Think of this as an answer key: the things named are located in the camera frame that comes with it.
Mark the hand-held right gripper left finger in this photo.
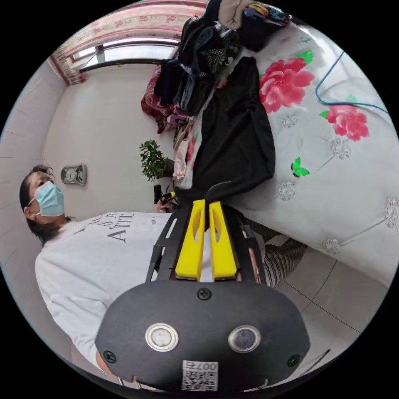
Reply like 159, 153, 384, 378
175, 199, 206, 281

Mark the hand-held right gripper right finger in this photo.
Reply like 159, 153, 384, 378
209, 202, 238, 281

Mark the black short sleeve shirt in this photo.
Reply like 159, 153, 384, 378
179, 56, 277, 205

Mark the person's left hand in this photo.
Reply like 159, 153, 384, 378
157, 199, 181, 214

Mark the person's right hand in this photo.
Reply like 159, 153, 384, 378
95, 350, 143, 391

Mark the pink cloth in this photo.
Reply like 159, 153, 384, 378
172, 138, 197, 182

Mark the green potted plant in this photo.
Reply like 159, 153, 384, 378
139, 139, 176, 182

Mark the dark red patterned blanket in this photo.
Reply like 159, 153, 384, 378
140, 74, 188, 135

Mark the person's body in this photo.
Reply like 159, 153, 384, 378
19, 164, 308, 374

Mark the silver clock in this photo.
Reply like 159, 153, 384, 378
60, 164, 88, 187

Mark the bed with floral quilt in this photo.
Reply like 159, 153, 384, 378
186, 18, 399, 289

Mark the window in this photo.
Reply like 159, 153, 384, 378
79, 39, 182, 74

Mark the pile of clothes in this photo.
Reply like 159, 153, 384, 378
154, 0, 294, 118

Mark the pink floral curtain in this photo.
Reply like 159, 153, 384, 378
51, 0, 210, 87

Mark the blue cable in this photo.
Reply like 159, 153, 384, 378
314, 51, 389, 114

